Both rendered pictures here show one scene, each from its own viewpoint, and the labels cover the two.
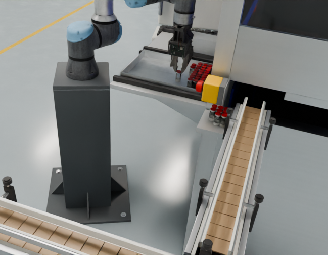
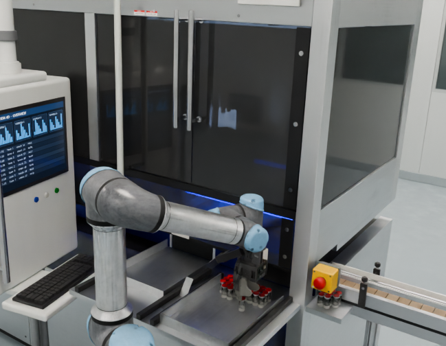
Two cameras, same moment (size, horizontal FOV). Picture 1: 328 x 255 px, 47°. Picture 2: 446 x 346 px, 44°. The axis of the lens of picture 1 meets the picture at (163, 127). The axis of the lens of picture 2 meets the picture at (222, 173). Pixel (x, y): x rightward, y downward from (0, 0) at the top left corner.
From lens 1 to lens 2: 1.83 m
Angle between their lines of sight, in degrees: 66
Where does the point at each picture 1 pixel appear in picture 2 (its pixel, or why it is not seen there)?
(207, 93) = (334, 282)
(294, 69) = (340, 222)
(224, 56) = (314, 244)
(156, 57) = (173, 312)
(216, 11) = (55, 235)
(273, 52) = (332, 218)
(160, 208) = not seen: outside the picture
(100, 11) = (124, 301)
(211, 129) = (345, 312)
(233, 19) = (318, 207)
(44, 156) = not seen: outside the picture
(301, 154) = not seen: hidden behind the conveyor
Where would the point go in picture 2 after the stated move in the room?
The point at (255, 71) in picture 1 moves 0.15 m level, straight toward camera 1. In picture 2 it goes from (326, 241) to (368, 252)
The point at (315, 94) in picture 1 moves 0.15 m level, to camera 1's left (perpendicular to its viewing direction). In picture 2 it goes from (346, 233) to (342, 248)
